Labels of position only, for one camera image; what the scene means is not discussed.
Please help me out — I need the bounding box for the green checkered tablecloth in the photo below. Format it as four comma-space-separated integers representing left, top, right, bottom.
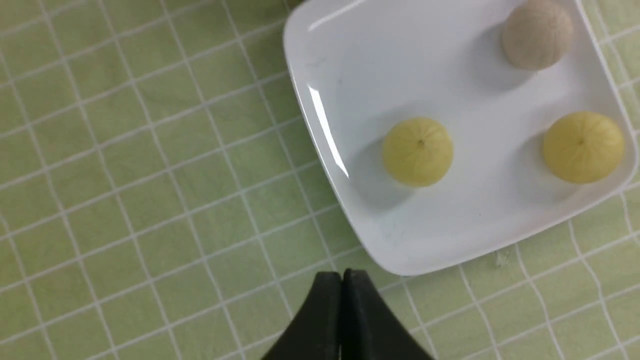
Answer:
0, 0, 640, 360

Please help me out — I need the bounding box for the beige steamed bun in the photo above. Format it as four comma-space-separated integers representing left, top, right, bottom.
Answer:
500, 0, 574, 71

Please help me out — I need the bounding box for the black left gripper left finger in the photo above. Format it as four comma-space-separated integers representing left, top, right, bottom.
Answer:
263, 271, 342, 360

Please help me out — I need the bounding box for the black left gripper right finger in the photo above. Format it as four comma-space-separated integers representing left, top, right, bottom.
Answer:
342, 268, 434, 360

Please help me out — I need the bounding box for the yellow steamed bun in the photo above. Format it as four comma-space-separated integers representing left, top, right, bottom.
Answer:
381, 117, 454, 188
542, 111, 626, 185

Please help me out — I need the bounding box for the white square plate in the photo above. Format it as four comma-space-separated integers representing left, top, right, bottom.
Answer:
283, 0, 639, 276

